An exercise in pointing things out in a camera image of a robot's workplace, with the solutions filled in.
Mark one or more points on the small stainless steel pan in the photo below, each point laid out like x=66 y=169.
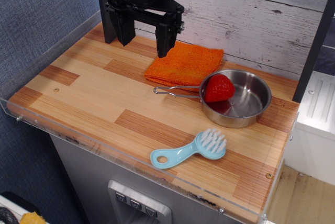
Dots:
x=250 y=100

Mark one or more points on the white side unit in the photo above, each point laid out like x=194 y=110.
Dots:
x=310 y=147

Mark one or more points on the yellow object at corner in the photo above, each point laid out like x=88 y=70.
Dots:
x=32 y=218

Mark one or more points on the clear acrylic table guard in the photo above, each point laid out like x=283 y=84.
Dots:
x=60 y=76

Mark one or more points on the dark grey right post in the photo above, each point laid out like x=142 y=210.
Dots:
x=317 y=43

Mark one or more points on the light blue scrub brush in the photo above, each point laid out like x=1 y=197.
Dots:
x=210 y=144

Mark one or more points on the orange folded towel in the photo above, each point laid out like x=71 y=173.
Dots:
x=185 y=65

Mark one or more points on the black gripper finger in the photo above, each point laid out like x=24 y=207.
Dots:
x=165 y=37
x=124 y=26

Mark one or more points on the grey cabinet front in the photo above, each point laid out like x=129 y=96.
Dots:
x=90 y=174

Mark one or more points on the silver dispenser button panel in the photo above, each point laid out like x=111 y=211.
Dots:
x=131 y=206

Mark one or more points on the red toy strawberry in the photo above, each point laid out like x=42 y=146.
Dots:
x=219 y=88

